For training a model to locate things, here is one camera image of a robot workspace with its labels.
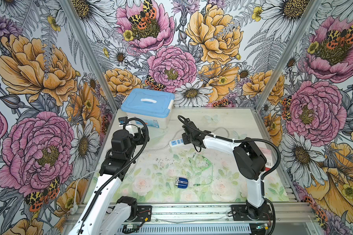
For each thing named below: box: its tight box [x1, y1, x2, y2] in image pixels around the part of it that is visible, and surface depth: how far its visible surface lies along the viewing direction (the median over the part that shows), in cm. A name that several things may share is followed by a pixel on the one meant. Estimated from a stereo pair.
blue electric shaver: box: [175, 177, 189, 189], surface depth 83 cm
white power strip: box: [169, 138, 187, 148], surface depth 100 cm
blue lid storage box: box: [120, 88, 175, 129], surface depth 104 cm
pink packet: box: [258, 146, 274, 172], surface depth 91 cm
